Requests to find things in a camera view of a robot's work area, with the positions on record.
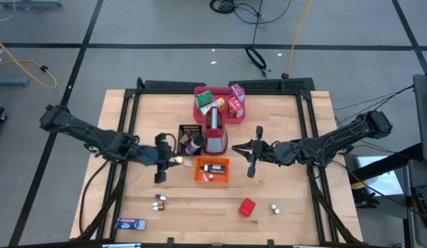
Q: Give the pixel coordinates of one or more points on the orange slotted plastic basket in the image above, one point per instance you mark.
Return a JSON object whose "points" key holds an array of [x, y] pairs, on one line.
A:
{"points": [[199, 177]]}

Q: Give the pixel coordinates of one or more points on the black support beam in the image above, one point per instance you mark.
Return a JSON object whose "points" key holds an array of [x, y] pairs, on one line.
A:
{"points": [[385, 163]]}

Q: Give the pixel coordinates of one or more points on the patterned paprika tin red lid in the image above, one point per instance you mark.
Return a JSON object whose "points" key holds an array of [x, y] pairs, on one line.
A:
{"points": [[247, 207]]}

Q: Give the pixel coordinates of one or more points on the purple spice bottle black cap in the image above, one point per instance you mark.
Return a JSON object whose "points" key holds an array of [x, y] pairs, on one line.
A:
{"points": [[193, 146]]}

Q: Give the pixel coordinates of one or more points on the black solid panel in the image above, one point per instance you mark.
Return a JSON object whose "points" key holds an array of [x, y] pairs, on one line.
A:
{"points": [[172, 85]]}

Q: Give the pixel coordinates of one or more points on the purple Raisin Bran cereal box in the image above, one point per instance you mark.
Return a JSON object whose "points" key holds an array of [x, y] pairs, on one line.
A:
{"points": [[237, 92]]}

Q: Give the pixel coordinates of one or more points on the blue and white small box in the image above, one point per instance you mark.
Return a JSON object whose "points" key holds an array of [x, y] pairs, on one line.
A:
{"points": [[131, 224]]}

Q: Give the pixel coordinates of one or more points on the green cereal box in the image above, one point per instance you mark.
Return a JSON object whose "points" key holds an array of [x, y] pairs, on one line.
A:
{"points": [[204, 99]]}

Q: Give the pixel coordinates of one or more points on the brown small dropper bottle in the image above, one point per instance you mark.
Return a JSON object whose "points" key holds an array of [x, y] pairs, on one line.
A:
{"points": [[159, 208], [159, 204]]}

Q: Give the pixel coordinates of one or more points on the red cereal box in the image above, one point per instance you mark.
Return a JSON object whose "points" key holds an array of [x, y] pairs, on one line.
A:
{"points": [[235, 108]]}

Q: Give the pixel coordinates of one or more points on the pink plastic tray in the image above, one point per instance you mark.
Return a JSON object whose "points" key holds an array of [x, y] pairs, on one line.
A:
{"points": [[222, 92]]}

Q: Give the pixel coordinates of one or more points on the grey stand foot bar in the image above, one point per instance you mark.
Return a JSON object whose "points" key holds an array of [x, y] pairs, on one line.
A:
{"points": [[10, 82], [27, 3]]}

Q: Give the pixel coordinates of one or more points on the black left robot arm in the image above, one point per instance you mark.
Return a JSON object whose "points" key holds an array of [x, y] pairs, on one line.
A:
{"points": [[96, 136]]}

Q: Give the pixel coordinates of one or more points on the black slotted plastic basket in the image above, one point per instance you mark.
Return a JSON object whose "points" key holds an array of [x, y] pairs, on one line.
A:
{"points": [[180, 149]]}

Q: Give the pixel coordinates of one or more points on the black perforated panel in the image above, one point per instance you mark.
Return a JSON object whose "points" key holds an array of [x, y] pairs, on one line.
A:
{"points": [[272, 85]]}

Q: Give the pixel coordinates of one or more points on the grey spice bottle black cap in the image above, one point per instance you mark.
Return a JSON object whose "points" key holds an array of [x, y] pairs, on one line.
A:
{"points": [[213, 169]]}

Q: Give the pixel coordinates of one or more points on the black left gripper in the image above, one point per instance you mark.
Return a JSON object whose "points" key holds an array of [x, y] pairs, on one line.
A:
{"points": [[155, 155]]}

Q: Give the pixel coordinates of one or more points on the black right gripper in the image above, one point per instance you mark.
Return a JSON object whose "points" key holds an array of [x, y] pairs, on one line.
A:
{"points": [[272, 153]]}

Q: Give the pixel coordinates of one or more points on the white sheet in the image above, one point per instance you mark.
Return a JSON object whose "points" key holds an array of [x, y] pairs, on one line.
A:
{"points": [[375, 175]]}

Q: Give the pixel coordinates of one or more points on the yellow squeeze bottle white cap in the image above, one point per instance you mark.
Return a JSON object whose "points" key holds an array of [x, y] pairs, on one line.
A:
{"points": [[184, 161]]}

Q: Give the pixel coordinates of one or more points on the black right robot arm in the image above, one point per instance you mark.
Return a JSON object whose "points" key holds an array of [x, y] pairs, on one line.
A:
{"points": [[337, 141]]}

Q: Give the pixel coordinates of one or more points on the yellow Corn Pops cereal box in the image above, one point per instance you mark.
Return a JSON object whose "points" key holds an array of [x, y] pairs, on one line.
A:
{"points": [[213, 106]]}

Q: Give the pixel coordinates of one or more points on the dark small dropper bottle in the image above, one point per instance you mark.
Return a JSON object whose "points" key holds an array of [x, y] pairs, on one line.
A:
{"points": [[161, 197]]}

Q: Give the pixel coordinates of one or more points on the black keyboard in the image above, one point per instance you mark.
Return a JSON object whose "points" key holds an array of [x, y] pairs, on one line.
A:
{"points": [[423, 206]]}

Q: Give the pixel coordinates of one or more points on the grey desk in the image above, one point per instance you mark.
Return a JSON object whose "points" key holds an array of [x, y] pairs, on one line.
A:
{"points": [[423, 113]]}

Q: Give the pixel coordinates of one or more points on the black metal table frame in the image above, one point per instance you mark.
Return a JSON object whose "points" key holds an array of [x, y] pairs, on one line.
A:
{"points": [[131, 100]]}

